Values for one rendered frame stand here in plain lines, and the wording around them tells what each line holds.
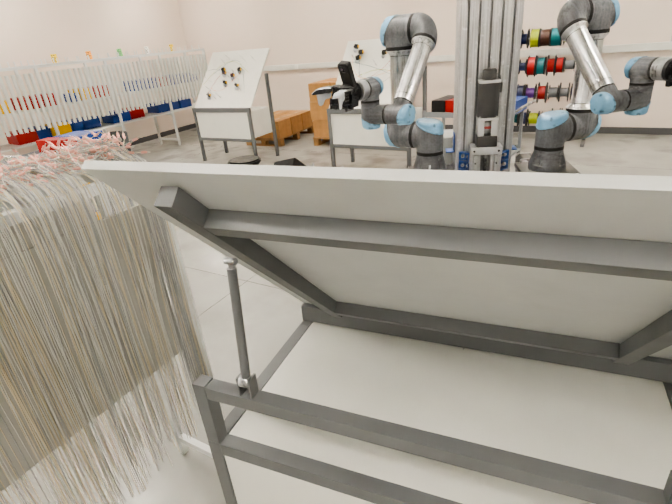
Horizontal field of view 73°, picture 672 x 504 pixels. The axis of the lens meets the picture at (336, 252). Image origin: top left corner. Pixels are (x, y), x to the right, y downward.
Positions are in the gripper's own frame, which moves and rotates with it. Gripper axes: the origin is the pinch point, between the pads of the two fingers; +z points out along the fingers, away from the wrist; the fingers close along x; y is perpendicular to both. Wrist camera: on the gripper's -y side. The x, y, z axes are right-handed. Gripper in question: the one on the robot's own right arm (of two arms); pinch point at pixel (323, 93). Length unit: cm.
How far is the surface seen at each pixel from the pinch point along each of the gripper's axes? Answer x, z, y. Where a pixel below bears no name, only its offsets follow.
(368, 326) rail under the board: -35, 19, 72
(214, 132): 482, -357, 177
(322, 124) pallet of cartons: 372, -503, 174
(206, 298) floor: 147, -49, 180
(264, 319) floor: 86, -49, 171
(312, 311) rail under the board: -13, 24, 72
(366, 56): 244, -426, 47
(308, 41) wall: 511, -641, 62
